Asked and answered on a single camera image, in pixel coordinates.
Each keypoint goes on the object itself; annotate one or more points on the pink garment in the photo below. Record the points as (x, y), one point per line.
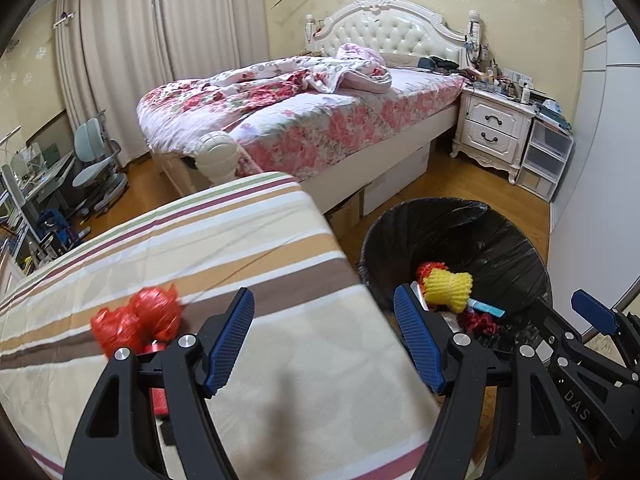
(362, 67)

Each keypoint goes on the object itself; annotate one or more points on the dark clothes on bed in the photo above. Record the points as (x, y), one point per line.
(437, 63)

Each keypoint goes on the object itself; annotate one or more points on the dark red mesh net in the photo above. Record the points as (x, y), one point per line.
(480, 324)

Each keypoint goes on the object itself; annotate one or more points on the bin with black bag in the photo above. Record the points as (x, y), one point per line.
(480, 245)

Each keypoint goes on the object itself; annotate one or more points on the white wardrobe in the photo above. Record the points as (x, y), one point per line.
(605, 135)

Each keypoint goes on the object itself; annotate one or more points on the cardboard box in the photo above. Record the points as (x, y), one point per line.
(395, 180)

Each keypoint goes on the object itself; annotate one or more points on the white nightstand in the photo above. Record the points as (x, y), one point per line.
(492, 125)

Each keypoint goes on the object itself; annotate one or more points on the blue stool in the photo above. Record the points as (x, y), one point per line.
(55, 232)

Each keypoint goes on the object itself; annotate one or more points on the yellow foam net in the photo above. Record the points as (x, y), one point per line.
(450, 287)

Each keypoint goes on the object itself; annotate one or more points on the red shiny cylinder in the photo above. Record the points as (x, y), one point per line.
(160, 395)

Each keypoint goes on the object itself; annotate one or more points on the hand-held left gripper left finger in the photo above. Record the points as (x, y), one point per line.
(227, 342)

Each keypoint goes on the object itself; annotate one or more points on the clutter on nightstand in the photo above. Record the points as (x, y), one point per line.
(520, 85)

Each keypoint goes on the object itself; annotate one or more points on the white upholstered bed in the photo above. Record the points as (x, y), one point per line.
(380, 27)

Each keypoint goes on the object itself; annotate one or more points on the white tube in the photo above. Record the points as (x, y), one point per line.
(487, 307)

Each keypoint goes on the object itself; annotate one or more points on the floral quilt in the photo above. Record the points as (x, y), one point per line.
(225, 90)

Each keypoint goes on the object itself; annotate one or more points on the grey study desk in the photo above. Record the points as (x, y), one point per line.
(40, 175)

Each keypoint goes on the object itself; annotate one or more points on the plastic drawer unit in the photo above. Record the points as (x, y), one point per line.
(545, 160)

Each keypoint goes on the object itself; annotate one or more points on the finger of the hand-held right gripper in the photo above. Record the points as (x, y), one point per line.
(595, 310)
(552, 325)

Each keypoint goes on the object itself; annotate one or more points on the grey-blue desk chair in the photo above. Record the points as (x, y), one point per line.
(97, 170)

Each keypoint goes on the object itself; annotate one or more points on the red mesh bag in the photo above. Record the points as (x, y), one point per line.
(137, 315)

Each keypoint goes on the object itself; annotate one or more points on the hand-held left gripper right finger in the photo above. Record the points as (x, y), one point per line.
(417, 340)

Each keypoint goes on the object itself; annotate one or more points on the beige curtains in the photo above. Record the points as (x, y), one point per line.
(150, 50)

